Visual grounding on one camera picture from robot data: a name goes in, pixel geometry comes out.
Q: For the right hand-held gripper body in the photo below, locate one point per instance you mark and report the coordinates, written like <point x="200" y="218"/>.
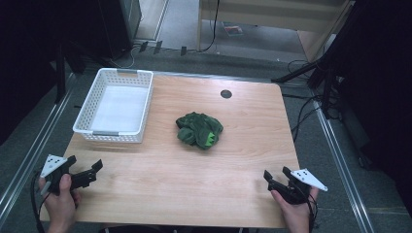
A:
<point x="307" y="180"/>

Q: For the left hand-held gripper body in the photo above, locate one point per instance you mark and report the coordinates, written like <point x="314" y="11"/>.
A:
<point x="52" y="164"/>

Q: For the white plastic basket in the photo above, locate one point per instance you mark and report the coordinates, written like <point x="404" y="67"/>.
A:
<point x="118" y="108"/>

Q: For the green cloth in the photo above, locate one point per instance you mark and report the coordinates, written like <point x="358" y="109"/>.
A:
<point x="199" y="129"/>

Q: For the person's right hand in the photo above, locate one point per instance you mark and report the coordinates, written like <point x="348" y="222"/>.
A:
<point x="294" y="215"/>

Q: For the person's left hand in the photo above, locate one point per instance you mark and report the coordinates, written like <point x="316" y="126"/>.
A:
<point x="61" y="207"/>

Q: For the black round table grommet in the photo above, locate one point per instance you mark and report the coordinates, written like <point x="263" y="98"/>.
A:
<point x="226" y="94"/>

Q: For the person's dark clothing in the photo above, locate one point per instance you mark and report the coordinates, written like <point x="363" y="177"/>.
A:
<point x="168" y="230"/>

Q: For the black metal tripod stand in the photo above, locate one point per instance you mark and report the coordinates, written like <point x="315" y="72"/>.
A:
<point x="299" y="72"/>

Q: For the small black block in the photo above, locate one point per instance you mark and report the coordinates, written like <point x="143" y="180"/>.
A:
<point x="157" y="47"/>
<point x="144" y="46"/>
<point x="183" y="50"/>

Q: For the black cabinet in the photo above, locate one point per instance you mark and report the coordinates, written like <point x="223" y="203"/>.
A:
<point x="120" y="22"/>

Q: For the red booklet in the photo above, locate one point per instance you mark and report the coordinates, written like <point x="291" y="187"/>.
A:
<point x="233" y="29"/>

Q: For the beige wooden furniture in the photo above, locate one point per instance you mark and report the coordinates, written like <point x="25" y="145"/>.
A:
<point x="275" y="14"/>

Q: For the silver metal rail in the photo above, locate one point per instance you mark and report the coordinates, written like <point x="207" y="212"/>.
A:
<point x="343" y="168"/>
<point x="35" y="149"/>
<point x="210" y="76"/>

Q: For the black metal post stand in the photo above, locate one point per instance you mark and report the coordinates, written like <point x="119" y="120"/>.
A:
<point x="60" y="77"/>

